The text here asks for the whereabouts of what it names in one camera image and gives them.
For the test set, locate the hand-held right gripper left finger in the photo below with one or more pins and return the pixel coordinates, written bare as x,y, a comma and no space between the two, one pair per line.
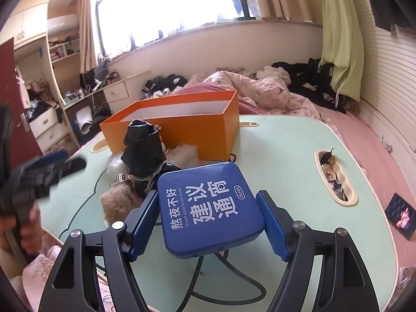
144,221

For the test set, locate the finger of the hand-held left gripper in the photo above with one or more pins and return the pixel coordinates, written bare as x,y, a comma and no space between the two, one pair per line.
48,159
71,166

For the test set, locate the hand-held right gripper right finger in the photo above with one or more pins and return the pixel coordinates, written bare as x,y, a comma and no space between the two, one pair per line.
274,224

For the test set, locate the beige fur pompom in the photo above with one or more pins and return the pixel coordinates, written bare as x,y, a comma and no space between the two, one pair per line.
117,201

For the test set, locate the blue tin box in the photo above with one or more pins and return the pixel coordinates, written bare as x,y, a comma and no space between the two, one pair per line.
208,208

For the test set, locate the black cloth pouch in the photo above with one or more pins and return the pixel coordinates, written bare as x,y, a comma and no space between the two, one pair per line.
143,149

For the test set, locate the white fur pompom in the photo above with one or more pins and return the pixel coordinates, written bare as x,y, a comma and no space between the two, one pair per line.
183,154

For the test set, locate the orange cardboard box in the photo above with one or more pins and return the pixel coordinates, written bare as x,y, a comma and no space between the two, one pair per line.
195,133

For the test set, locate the green cartoon desktop table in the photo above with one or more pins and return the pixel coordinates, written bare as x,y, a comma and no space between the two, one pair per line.
292,156

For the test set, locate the person's left hand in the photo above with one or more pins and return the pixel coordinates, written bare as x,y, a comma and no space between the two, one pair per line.
31,234

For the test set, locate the white open drawer unit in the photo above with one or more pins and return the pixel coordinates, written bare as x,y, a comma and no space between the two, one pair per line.
48,130

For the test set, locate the white paper roll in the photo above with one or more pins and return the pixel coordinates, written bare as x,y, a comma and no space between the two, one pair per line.
84,117

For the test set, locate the cluttered white desk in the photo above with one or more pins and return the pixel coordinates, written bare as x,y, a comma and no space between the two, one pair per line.
81,99

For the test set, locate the dark printed wrapper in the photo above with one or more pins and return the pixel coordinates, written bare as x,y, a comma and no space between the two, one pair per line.
331,172

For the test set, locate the dark red door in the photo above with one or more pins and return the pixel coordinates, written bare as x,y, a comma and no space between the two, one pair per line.
13,81

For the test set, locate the white drawer cabinet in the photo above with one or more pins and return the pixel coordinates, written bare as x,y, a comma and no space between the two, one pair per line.
117,92

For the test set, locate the pink rose print cloth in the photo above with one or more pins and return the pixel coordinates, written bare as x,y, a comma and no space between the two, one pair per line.
35,276

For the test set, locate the white bookshelf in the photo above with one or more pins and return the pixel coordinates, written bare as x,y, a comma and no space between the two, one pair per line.
61,48

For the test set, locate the pink bed sheet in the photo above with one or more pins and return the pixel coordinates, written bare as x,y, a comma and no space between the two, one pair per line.
364,143

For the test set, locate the black white striped clothes pile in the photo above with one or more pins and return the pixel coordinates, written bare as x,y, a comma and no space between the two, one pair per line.
159,83

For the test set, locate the dark photo card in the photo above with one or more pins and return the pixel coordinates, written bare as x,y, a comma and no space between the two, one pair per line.
401,216

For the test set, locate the white cupboard doors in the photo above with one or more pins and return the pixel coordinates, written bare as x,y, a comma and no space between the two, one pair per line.
31,22

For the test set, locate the beige curtain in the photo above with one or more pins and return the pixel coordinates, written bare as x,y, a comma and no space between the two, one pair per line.
87,22

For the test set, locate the pink floral quilt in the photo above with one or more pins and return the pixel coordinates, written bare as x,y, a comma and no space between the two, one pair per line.
243,84

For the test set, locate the pile of black clothes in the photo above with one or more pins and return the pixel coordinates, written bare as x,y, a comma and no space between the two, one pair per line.
308,78

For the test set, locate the white garment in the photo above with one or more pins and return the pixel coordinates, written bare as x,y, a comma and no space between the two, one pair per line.
276,73

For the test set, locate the white louvered wardrobe door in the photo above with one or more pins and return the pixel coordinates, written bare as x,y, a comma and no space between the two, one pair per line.
390,87

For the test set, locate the large window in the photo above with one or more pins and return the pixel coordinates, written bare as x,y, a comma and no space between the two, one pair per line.
162,6

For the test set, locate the light green hanging garment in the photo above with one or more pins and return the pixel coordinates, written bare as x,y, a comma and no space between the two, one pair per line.
344,39

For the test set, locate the black hanging garment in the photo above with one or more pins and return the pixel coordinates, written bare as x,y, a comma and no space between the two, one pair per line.
390,0

